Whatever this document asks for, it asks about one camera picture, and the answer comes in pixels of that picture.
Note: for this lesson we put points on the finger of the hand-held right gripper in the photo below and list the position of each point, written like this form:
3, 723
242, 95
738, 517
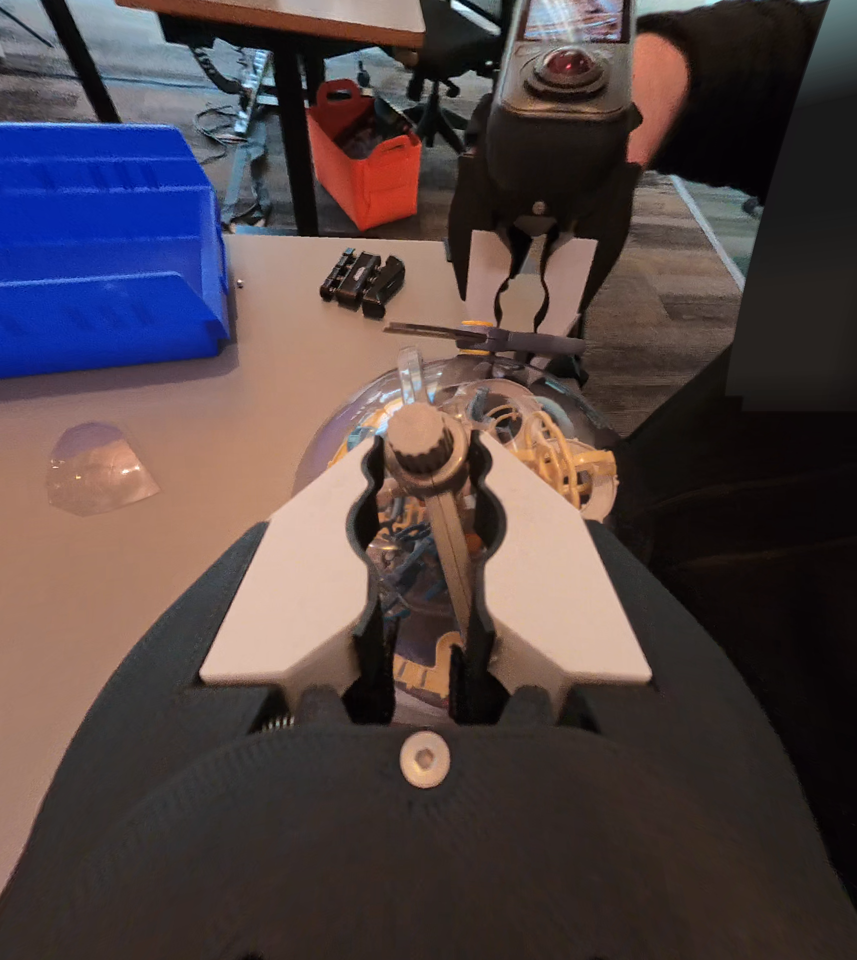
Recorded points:
481, 273
567, 282

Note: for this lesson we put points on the small clear dome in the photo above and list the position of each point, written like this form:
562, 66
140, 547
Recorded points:
99, 468

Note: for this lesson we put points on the black vertical pole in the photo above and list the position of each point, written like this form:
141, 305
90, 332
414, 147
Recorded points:
81, 60

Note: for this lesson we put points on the person's black clothing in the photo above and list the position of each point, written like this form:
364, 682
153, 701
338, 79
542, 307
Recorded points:
774, 630

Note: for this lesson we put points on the blue storage bin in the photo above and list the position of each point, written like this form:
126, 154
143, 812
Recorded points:
76, 255

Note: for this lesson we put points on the orange bag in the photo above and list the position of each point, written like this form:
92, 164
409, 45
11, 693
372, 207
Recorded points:
369, 165

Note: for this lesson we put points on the person's right hand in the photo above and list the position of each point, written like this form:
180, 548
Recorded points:
661, 98

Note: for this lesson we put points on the black bit holder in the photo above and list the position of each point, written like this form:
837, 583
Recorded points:
366, 282

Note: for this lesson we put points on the wooden side table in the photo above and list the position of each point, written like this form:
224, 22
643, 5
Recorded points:
294, 23

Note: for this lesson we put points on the black tweezers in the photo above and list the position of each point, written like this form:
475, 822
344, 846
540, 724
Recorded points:
474, 338

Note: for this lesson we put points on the person's right forearm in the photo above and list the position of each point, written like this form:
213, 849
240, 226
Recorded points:
744, 83

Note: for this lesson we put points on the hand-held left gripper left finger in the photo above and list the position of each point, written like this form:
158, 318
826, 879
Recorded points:
301, 600

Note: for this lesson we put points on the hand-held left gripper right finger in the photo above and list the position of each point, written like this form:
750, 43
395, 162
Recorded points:
556, 600

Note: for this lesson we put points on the clear maze ball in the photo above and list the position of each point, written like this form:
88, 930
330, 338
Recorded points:
549, 428

